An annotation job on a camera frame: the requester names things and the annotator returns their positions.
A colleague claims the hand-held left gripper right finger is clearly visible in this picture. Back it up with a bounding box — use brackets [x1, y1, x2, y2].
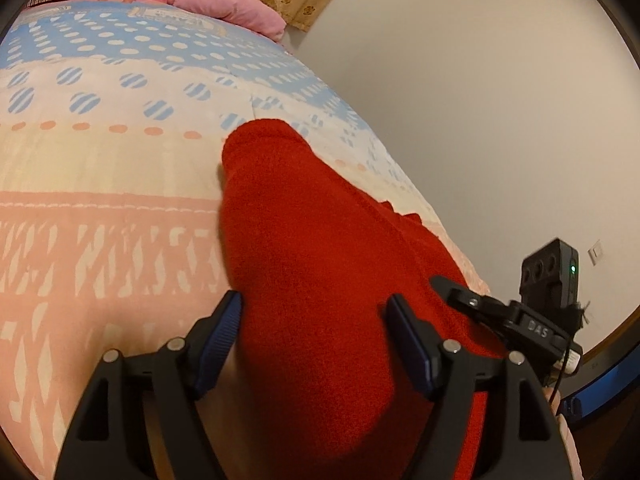
[386, 293, 574, 480]

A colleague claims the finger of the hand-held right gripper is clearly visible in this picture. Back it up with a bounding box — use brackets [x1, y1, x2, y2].
[429, 274, 516, 333]

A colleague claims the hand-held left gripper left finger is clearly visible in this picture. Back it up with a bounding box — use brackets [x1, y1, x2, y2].
[54, 290, 245, 480]

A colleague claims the red knit sweater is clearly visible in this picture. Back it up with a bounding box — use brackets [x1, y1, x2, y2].
[216, 118, 506, 480]

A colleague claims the dotted pink blue bed sheet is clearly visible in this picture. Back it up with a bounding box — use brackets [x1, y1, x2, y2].
[0, 0, 583, 480]

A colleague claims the pink pillow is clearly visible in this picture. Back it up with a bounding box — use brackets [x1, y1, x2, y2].
[167, 0, 287, 44]

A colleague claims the black cable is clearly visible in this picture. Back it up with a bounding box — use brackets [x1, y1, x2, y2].
[546, 330, 576, 406]

